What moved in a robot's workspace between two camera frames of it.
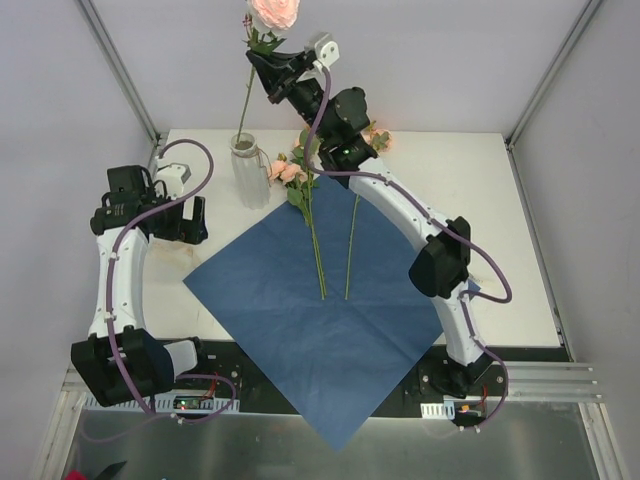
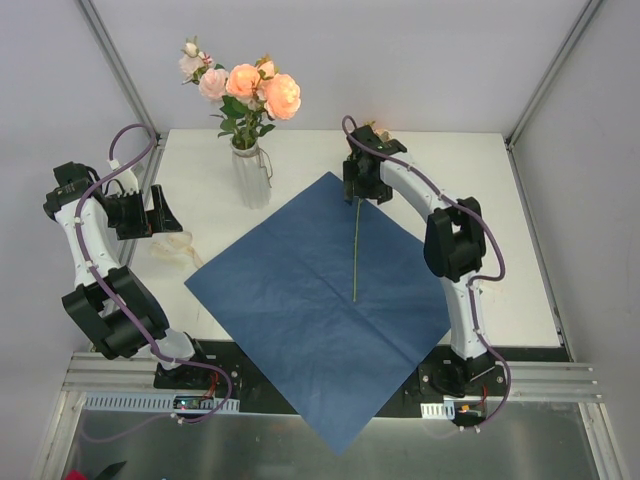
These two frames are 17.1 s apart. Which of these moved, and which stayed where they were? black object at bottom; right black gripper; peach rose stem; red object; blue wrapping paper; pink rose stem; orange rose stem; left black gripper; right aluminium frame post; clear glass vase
Moved: peach rose stem; left black gripper; orange rose stem; pink rose stem; right black gripper
Stayed: clear glass vase; right aluminium frame post; red object; black object at bottom; blue wrapping paper
